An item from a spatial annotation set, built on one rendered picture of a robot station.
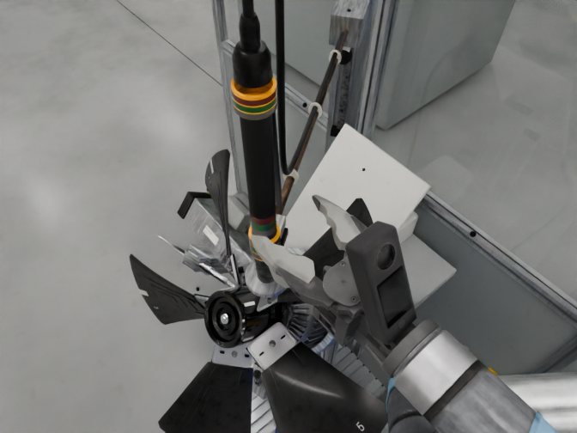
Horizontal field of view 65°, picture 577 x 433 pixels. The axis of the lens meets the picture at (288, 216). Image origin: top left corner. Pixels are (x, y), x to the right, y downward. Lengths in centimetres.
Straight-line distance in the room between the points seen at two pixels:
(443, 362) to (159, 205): 246
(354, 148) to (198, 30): 323
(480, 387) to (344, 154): 76
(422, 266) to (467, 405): 108
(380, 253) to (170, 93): 322
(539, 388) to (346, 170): 67
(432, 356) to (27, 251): 260
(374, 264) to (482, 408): 15
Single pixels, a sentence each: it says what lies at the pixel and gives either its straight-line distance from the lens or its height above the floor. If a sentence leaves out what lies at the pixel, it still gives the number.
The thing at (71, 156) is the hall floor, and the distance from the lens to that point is 327.
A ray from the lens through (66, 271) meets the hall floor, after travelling 270.
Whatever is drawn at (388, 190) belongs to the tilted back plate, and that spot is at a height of 132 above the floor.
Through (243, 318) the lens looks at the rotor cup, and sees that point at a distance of 93.
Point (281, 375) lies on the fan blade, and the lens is 96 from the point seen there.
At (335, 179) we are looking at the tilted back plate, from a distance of 112.
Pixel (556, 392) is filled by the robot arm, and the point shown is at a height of 158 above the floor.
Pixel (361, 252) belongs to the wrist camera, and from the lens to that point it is 39.
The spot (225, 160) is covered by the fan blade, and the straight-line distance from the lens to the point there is 96.
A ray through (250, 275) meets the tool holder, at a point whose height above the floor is 147.
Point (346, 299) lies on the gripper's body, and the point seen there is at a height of 168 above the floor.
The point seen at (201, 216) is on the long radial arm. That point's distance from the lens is 124.
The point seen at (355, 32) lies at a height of 156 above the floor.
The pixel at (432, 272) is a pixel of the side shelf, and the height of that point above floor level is 86.
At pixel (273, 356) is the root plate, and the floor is 118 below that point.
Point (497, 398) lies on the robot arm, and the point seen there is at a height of 169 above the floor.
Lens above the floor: 209
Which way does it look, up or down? 52 degrees down
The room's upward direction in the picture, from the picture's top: straight up
